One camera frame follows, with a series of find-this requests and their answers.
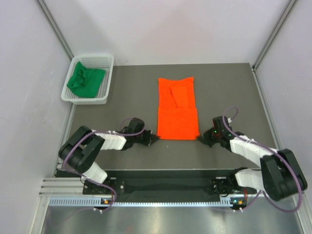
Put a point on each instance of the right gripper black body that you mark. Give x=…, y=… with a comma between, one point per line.
x=211, y=137

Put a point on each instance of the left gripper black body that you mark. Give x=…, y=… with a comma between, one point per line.
x=144, y=138

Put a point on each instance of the orange t shirt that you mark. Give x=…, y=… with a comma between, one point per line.
x=177, y=112

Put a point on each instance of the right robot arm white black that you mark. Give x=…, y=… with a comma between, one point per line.
x=279, y=174

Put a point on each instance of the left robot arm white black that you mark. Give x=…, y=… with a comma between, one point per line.
x=79, y=152

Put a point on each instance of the white plastic basket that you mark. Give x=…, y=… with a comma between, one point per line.
x=95, y=61

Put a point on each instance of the green t shirt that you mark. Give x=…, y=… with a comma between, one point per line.
x=85, y=82

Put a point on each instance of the aluminium front rail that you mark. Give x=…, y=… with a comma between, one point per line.
x=221, y=186

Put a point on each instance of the aluminium frame post right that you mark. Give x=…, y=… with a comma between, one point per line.
x=274, y=33

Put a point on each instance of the aluminium frame post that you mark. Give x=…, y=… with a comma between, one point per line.
x=274, y=33
x=55, y=28

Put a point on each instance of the aluminium frame post left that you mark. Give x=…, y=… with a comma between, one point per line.
x=55, y=28

